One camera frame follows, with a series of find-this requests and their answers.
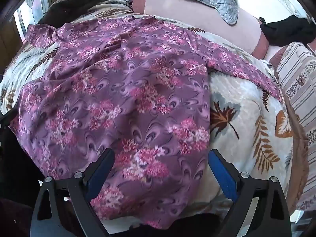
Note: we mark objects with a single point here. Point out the purple floral garment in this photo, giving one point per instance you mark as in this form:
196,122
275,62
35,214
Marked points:
123,91

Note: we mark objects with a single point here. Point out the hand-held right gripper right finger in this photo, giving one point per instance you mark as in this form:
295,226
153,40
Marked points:
222,175

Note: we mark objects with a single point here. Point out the window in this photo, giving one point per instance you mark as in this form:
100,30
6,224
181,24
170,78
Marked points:
32,12

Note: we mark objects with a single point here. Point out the striped floral bedding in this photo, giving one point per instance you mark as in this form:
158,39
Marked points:
298,79

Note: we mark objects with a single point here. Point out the black cloth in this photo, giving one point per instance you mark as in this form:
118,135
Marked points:
288,32

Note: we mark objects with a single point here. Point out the pink bed sheet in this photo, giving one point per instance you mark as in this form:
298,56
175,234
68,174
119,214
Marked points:
187,12

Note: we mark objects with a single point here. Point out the cream leaf print blanket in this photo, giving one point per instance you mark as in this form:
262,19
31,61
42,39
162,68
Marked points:
246,98

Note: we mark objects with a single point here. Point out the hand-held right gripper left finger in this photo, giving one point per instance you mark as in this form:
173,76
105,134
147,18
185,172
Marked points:
98,176

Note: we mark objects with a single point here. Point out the dark brown cloth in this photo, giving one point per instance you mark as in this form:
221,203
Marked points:
66,7

